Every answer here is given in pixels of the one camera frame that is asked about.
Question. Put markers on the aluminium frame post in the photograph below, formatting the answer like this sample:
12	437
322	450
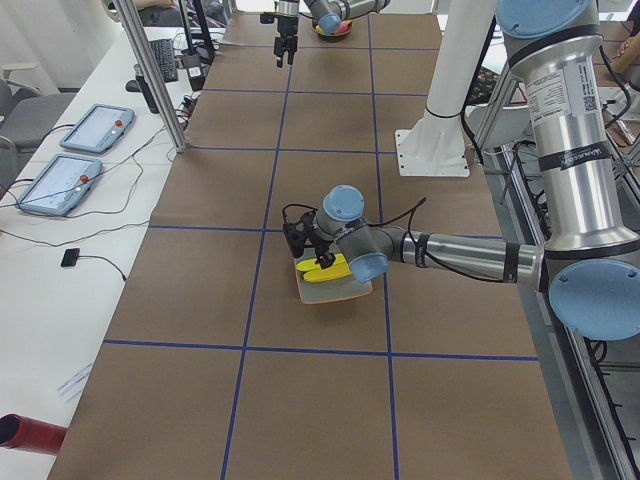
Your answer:
140	45

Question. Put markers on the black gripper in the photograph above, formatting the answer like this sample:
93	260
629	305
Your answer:
320	247
285	29

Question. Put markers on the grey square plate orange rim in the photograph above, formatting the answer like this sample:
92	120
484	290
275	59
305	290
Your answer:
333	291

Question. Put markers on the brown paper table cover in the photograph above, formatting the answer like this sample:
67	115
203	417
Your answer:
227	358

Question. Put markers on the red cylinder tube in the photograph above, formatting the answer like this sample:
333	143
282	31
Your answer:
31	435

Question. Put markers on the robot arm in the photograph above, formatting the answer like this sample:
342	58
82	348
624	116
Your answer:
328	16
583	257

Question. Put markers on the pink apple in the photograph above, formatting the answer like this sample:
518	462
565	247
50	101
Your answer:
344	27

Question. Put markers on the small black device on cable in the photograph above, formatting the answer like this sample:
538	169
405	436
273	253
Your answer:
70	257

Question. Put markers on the woven brown fruit basket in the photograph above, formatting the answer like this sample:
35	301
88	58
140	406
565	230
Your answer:
328	36

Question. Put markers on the black keyboard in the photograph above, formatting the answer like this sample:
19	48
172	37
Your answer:
163	52

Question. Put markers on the blue teach pendant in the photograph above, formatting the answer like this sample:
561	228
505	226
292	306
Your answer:
99	129
61	185

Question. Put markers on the yellow banana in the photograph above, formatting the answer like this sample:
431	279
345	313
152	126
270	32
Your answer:
313	263
320	276

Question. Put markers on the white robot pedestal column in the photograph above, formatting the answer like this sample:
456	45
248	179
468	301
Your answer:
468	24

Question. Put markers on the blue teach pendant near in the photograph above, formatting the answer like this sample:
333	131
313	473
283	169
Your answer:
61	185

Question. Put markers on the black water bottle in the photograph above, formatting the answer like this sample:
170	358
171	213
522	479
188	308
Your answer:
145	89

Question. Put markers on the blue teach pendant far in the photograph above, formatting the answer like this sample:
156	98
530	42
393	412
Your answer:
99	129

